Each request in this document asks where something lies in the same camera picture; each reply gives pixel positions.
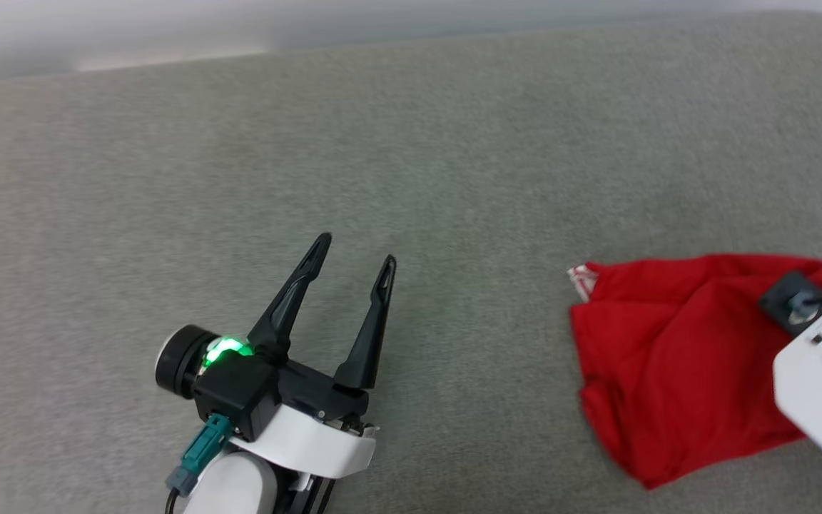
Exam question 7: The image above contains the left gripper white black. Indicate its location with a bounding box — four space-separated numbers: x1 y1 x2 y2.
155 232 398 480

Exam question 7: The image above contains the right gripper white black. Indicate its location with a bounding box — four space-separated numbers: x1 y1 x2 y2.
773 306 822 470

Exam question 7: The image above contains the red and white garment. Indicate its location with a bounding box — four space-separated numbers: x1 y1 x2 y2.
567 253 822 491

